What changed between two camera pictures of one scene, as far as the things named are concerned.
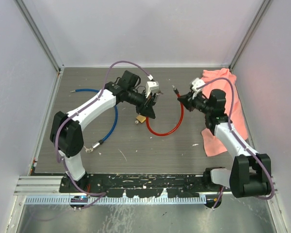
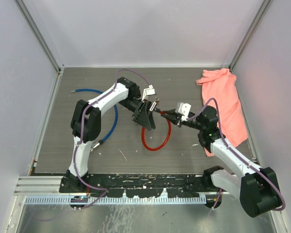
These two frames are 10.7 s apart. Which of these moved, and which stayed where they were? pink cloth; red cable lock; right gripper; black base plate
Moved: right gripper; red cable lock
Stayed: pink cloth; black base plate
